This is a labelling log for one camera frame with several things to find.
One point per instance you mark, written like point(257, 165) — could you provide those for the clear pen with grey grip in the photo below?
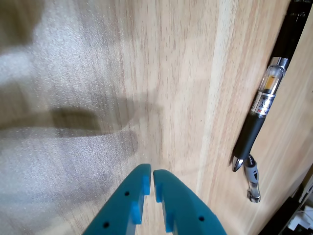
point(253, 172)

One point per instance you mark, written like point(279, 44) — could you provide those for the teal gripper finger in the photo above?
point(185, 210)
point(117, 208)

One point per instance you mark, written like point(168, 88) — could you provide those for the white power adapter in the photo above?
point(297, 221)

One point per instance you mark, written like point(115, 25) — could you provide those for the black pen with silver tip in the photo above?
point(253, 129)

